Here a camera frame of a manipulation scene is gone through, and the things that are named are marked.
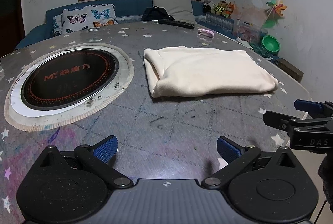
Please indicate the colourful pinwheel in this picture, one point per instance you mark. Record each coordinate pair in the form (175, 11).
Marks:
(274, 13)

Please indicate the colourful plush toys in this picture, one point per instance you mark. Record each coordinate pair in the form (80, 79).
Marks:
(223, 8)

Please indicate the grey star-patterned tablecloth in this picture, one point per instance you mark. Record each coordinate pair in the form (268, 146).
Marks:
(159, 138)

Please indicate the panda plush toy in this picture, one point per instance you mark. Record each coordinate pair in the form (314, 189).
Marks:
(208, 6)

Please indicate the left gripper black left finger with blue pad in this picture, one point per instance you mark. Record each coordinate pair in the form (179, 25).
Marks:
(105, 149)

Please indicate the cream garment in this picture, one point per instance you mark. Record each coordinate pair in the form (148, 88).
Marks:
(193, 72)

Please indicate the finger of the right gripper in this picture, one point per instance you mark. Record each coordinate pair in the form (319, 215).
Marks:
(290, 124)
(315, 109)

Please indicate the small butterfly pillow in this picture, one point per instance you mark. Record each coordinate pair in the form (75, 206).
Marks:
(57, 25)

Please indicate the pink small object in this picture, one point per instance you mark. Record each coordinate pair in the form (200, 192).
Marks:
(206, 33)

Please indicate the large butterfly pillow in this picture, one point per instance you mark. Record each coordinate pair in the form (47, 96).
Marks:
(87, 17)

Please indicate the round induction cooktop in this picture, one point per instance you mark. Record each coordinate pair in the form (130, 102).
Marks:
(66, 86)

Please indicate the black remote bar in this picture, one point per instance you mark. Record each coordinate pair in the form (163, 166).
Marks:
(176, 23)

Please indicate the clear plastic toy box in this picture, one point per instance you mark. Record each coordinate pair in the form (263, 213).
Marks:
(248, 32)

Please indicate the black bag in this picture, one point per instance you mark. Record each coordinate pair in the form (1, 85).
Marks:
(155, 13)

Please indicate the white cushion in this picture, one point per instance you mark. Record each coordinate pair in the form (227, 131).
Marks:
(181, 10)

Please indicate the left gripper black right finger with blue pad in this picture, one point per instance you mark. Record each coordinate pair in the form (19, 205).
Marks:
(228, 149)

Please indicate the blue sofa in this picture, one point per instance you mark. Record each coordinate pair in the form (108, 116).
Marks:
(126, 11)

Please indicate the green plastic bowl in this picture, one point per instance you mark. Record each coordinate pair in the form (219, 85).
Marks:
(271, 44)

